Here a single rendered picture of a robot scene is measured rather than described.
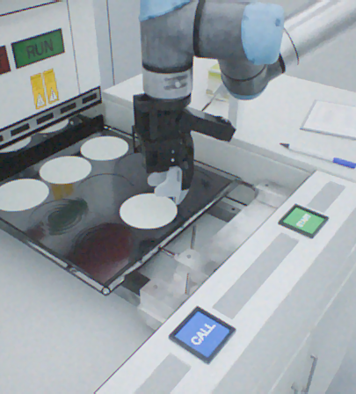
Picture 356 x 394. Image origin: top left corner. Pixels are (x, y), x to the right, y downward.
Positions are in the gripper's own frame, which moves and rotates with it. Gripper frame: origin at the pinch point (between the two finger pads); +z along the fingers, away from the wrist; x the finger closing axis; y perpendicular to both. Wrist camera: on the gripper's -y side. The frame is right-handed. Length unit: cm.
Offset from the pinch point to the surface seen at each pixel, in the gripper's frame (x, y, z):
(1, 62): -26.3, 24.2, -18.5
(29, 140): -26.3, 22.4, -2.2
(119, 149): -22.4, 5.1, 1.3
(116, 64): -244, -51, 67
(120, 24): -248, -57, 43
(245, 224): 7.9, -9.2, 3.3
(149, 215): 1.5, 6.3, 1.3
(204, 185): -3.5, -6.3, 1.4
